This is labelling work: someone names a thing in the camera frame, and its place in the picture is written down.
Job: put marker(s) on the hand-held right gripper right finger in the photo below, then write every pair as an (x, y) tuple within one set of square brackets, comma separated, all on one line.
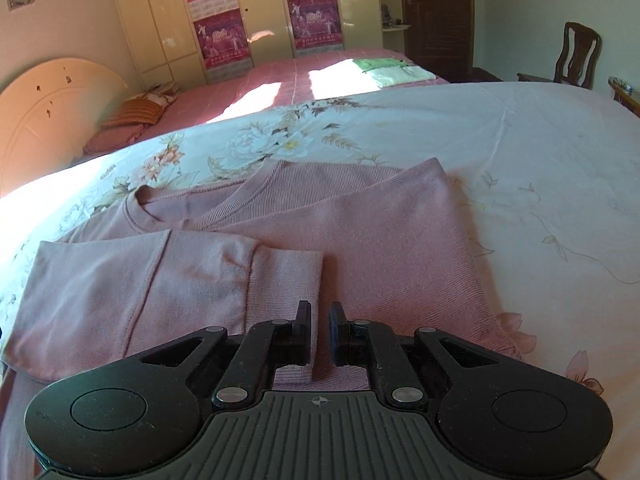
[(337, 335)]

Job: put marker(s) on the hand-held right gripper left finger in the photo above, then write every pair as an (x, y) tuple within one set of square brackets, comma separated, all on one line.
[(302, 332)]

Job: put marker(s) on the pink ribbed pillow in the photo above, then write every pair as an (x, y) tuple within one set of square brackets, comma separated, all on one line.
[(390, 260)]

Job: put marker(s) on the pink checked bed sheet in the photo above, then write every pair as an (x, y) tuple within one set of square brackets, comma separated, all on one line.
[(260, 80)]

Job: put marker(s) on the white folded cloth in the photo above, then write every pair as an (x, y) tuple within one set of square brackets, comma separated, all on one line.
[(405, 77)]

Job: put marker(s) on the white floral blanket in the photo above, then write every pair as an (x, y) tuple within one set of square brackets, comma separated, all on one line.
[(550, 170)]

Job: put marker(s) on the green folded cloth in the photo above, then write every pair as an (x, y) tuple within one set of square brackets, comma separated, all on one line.
[(380, 63)]

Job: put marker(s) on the striped orange pillow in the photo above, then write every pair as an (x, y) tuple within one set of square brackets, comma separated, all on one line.
[(135, 112)]

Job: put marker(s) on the floral patterned pillow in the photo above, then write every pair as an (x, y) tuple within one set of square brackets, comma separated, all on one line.
[(165, 92)]

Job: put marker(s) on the cream corner shelf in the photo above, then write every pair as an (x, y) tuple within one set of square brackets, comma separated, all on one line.
[(392, 32)]

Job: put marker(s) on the small dark figurine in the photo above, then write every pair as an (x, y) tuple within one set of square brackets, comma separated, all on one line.
[(388, 16)]

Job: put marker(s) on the cream curved headboard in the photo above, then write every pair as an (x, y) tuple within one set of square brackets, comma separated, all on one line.
[(45, 120)]

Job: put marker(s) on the dark wooden door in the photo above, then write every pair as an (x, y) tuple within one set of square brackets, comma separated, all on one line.
[(437, 15)]

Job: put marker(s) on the cream wardrobe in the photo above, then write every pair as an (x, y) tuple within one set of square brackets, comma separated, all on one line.
[(150, 10)]

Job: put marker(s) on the dark wooden chair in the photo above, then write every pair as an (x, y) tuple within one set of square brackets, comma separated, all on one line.
[(580, 55)]

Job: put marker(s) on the wooden side table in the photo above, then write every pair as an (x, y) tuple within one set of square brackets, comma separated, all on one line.
[(625, 97)]

